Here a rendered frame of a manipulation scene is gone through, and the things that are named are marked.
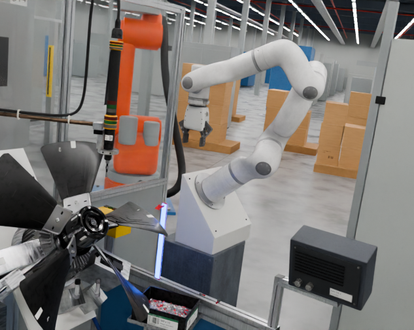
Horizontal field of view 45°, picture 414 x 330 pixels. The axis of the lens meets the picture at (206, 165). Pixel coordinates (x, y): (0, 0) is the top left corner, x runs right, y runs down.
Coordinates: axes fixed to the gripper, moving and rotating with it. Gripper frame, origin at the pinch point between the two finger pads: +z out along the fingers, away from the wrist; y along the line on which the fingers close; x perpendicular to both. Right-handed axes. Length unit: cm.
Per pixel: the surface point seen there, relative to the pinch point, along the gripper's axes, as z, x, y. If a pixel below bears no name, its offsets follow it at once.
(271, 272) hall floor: 143, -215, 48
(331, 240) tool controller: 19, 16, -69
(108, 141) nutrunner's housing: -4, 52, -1
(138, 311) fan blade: 46, 57, -25
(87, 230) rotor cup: 22, 64, -7
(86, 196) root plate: 16, 55, 4
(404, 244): 58, -129, -68
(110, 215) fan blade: 24, 44, 3
